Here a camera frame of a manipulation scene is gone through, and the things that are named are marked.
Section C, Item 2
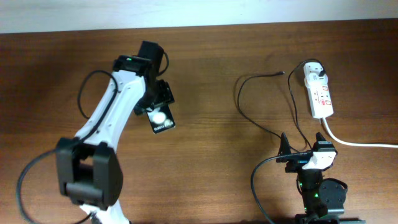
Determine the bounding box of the black Samsung smartphone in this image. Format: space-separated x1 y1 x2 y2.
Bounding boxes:
147 105 176 134

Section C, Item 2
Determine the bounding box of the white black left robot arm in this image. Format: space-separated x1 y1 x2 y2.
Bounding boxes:
55 41 176 223

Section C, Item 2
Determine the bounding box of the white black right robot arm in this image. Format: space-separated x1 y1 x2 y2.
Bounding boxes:
276 133 365 224

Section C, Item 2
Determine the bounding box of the white USB charger plug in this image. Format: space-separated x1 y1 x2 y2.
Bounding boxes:
304 73 328 88

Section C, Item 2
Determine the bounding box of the white power strip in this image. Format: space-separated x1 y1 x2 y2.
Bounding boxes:
303 62 333 119

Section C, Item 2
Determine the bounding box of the white power strip cord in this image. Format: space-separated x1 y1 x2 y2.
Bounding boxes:
320 116 398 149

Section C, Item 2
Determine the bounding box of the black USB charging cable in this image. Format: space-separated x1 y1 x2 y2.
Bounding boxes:
236 58 327 152

